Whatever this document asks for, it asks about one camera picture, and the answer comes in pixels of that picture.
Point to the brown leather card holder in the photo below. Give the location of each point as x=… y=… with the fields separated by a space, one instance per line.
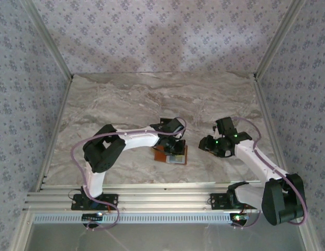
x=159 y=157

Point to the grey credit card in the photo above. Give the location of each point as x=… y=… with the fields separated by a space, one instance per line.
x=176 y=159

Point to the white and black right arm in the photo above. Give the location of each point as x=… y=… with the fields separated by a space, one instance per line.
x=253 y=162

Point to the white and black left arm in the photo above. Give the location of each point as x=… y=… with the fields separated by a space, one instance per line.
x=138 y=139

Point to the small circuit board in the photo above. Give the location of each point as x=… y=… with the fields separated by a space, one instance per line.
x=239 y=217
x=91 y=217

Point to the grey metal sheet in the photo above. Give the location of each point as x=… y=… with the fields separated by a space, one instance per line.
x=178 y=238

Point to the floral fabric backdrop panel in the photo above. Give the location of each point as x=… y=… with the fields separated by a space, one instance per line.
x=308 y=104
x=15 y=104
x=162 y=39

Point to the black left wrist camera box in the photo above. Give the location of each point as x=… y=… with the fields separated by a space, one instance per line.
x=174 y=125

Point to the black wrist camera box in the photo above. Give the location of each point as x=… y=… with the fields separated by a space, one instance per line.
x=174 y=125
x=225 y=125

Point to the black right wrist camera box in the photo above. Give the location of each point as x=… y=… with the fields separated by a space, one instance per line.
x=225 y=125

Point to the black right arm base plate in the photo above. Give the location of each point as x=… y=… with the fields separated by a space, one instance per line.
x=217 y=200

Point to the wide aluminium mounting rail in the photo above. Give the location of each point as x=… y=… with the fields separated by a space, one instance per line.
x=165 y=198

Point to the aluminium table side rail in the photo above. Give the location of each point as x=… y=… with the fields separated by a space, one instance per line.
x=267 y=115
x=60 y=115

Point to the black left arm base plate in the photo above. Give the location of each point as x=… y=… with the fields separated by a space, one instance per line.
x=110 y=200

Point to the aluminium frame post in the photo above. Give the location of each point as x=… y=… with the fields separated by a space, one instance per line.
x=51 y=41
x=278 y=41

